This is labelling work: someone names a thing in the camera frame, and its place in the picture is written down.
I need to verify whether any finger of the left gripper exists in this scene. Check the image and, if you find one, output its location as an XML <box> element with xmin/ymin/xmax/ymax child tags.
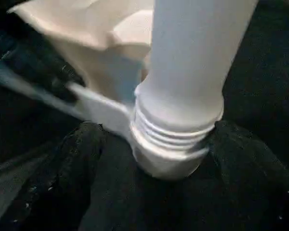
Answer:
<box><xmin>4</xmin><ymin>31</ymin><xmax>85</xmax><ymax>104</ymax></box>

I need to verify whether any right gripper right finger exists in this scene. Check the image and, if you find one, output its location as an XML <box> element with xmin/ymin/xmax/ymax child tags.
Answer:
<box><xmin>202</xmin><ymin>119</ymin><xmax>289</xmax><ymax>231</ymax></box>

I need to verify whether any black shiny mat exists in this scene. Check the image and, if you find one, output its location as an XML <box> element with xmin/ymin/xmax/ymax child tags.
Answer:
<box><xmin>0</xmin><ymin>0</ymin><xmax>289</xmax><ymax>231</ymax></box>

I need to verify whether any white plastic table top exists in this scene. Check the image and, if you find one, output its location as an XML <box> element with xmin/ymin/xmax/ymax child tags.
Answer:
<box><xmin>0</xmin><ymin>0</ymin><xmax>209</xmax><ymax>181</ymax></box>

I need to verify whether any white plastic table leg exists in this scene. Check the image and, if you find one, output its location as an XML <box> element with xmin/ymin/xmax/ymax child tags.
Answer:
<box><xmin>131</xmin><ymin>0</ymin><xmax>260</xmax><ymax>151</ymax></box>

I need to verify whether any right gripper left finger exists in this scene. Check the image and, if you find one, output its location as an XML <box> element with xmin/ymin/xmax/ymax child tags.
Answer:
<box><xmin>4</xmin><ymin>121</ymin><xmax>138</xmax><ymax>231</ymax></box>

